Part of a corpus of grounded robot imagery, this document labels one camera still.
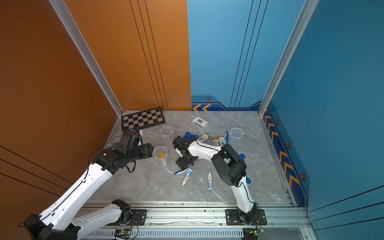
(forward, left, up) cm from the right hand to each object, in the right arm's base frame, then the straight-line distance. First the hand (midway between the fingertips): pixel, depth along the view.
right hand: (187, 162), depth 93 cm
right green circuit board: (-36, -33, 0) cm, 48 cm away
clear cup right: (+11, -30, +13) cm, 34 cm away
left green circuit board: (-36, +30, -2) cm, 47 cm away
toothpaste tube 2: (-11, -14, +1) cm, 18 cm away
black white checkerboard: (+33, +35, +5) cm, 48 cm away
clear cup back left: (+17, +14, +10) cm, 24 cm away
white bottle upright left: (+13, -18, +3) cm, 23 cm away
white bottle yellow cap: (+17, -11, +3) cm, 21 cm away
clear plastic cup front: (0, +15, +12) cm, 19 cm away
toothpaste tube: (-10, -1, +1) cm, 10 cm away
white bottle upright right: (+16, -23, +2) cm, 28 cm away
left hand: (-2, +18, +21) cm, 28 cm away
